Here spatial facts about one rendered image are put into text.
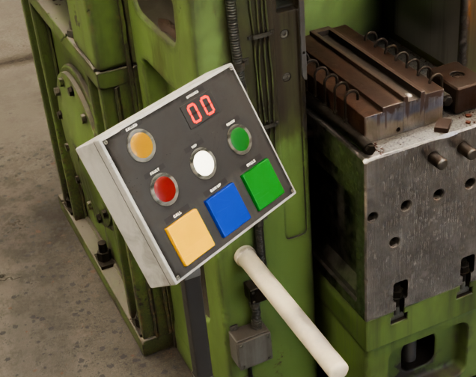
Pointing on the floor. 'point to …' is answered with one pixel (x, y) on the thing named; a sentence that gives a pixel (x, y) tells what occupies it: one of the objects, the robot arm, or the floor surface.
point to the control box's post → (196, 325)
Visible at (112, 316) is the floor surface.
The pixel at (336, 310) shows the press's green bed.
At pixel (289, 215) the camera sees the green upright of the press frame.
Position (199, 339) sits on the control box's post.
